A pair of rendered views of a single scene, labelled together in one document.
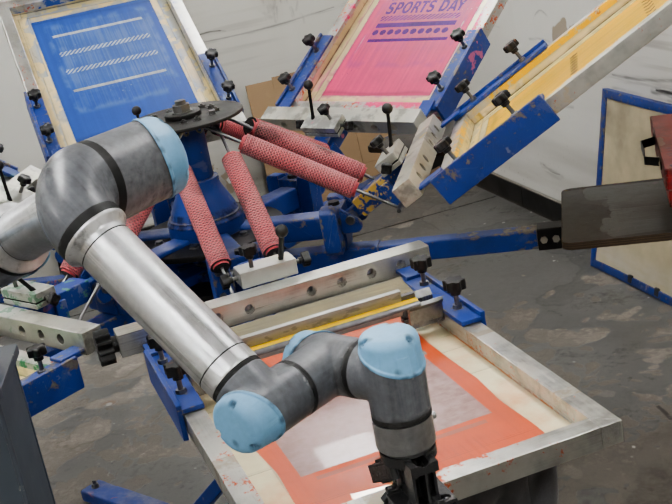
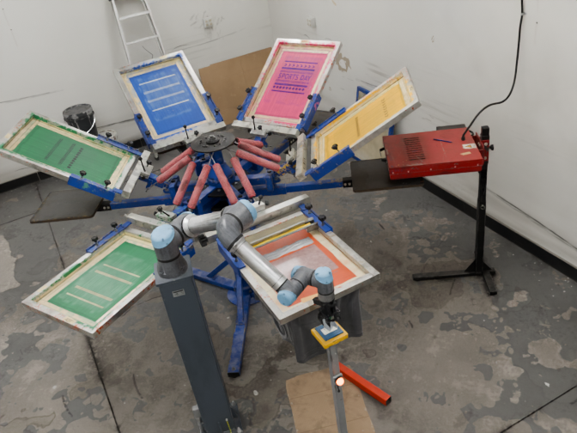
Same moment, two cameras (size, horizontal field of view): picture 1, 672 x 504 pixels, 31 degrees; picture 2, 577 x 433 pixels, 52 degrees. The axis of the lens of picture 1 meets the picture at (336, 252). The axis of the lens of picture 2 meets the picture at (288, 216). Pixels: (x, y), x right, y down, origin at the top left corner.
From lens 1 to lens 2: 1.27 m
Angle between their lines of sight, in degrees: 15
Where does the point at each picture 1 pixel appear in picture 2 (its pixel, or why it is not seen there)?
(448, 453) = not seen: hidden behind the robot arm
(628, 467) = (369, 250)
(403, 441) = (327, 298)
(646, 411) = (374, 226)
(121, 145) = (240, 214)
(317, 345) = (301, 272)
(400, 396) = (326, 288)
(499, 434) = (342, 276)
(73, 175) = (230, 227)
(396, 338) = (326, 273)
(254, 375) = (288, 285)
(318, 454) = not seen: hidden behind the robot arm
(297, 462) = not seen: hidden behind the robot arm
